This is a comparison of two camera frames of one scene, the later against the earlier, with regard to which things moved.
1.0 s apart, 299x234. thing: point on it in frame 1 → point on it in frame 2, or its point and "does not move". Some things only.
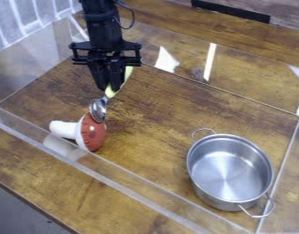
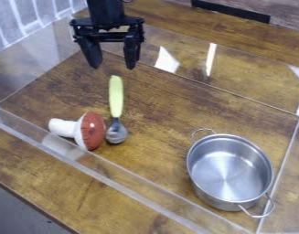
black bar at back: [243, 13] does not move
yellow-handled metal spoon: [98, 105] → [117, 134]
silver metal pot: [231, 172] does not move
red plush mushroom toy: [89, 132] does not move
